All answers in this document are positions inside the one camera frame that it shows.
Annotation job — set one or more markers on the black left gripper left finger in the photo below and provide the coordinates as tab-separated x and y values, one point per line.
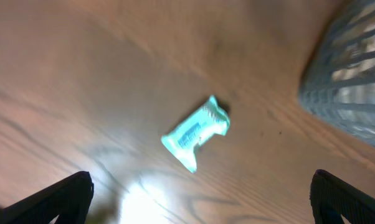
67	201

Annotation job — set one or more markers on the teal wet wipes pack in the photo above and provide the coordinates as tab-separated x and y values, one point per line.
183	141

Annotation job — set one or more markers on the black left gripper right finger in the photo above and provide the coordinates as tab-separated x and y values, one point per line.
333	201

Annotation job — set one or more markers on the grey plastic basket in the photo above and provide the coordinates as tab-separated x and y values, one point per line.
338	85

